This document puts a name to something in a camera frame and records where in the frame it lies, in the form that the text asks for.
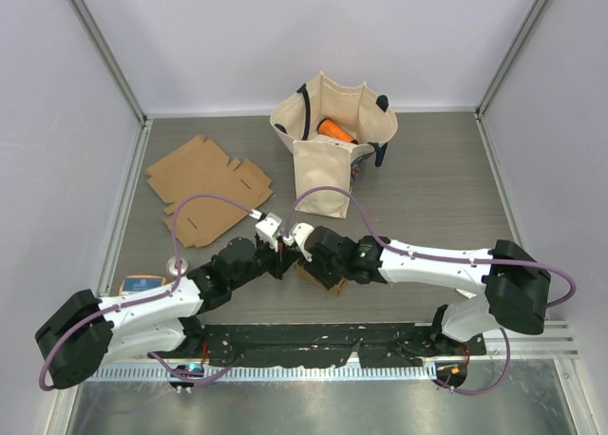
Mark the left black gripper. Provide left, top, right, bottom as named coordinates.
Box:
left=230, top=236, right=301, bottom=291

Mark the brown cardboard box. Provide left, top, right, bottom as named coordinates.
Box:
left=295, top=258, right=348, bottom=296

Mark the cardboard sheet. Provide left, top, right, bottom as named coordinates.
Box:
left=145, top=135, right=273, bottom=247

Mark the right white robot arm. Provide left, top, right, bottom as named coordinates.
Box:
left=299, top=226, right=551, bottom=354

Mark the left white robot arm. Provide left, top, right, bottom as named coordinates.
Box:
left=34, top=237, right=304, bottom=391

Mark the yellow blue snack box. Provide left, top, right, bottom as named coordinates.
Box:
left=118, top=275, right=167, bottom=295

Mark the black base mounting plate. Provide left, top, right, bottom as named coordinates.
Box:
left=147, top=321, right=487, bottom=369

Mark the silver blue drink can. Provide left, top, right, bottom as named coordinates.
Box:
left=165, top=256, right=189, bottom=277

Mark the orange bottle in bag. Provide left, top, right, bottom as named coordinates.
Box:
left=317, top=118, right=358, bottom=144

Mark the beige canvas tote bag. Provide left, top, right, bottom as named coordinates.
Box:
left=270, top=73, right=398, bottom=196

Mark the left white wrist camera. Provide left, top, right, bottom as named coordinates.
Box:
left=256, top=213, right=282, bottom=252

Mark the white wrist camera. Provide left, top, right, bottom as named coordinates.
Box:
left=283, top=222, right=314, bottom=262
left=256, top=213, right=282, bottom=252

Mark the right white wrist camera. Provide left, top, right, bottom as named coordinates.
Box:
left=283, top=222, right=314, bottom=262

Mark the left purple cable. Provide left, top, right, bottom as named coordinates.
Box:
left=37, top=193, right=265, bottom=391

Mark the slotted cable duct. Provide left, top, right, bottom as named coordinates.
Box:
left=86, top=361, right=437, bottom=383

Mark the left aluminium frame post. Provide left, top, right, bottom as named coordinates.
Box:
left=67, top=0, right=147, bottom=126

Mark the aluminium frame post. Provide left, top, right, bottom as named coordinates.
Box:
left=67, top=0, right=147, bottom=126
left=475, top=0, right=553, bottom=120

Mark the right aluminium frame post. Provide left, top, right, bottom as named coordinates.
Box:
left=475, top=0, right=553, bottom=120

